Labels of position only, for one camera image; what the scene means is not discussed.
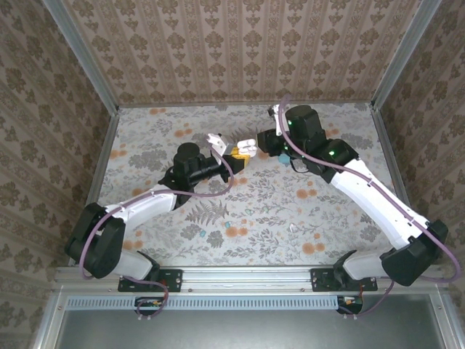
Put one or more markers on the white earbud charging case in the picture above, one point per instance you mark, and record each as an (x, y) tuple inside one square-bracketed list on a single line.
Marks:
[(247, 147)]

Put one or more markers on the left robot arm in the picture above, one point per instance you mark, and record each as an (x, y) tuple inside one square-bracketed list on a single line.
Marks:
[(141, 207)]

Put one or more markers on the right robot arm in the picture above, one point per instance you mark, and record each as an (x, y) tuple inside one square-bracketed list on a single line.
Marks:
[(381, 203)]

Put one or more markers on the floral patterned tablecloth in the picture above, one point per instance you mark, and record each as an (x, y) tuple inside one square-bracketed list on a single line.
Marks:
[(254, 189)]

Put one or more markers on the grey metal panel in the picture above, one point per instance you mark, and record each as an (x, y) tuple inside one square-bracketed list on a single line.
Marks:
[(254, 331)]

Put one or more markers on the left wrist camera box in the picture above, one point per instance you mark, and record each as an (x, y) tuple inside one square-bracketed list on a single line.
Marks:
[(218, 142)]

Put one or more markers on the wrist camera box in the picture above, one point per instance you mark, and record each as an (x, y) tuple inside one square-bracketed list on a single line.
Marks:
[(218, 142), (273, 112)]

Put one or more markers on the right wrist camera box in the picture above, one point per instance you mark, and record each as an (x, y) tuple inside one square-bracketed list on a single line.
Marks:
[(273, 112)]

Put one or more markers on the aluminium side rail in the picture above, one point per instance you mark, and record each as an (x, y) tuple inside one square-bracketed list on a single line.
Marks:
[(103, 156), (388, 156)]

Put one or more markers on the long aluminium mounting rail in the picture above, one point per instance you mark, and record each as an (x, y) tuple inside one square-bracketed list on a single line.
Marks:
[(247, 278)]

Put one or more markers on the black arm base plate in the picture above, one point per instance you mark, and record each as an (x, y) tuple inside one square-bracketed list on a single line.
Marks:
[(170, 280), (321, 280)]

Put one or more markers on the aluminium corner post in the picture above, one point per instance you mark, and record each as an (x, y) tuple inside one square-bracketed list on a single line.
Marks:
[(83, 62), (403, 54)]

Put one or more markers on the aluminium frame bar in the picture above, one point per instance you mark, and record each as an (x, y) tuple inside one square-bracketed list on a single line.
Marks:
[(49, 320), (445, 320)]

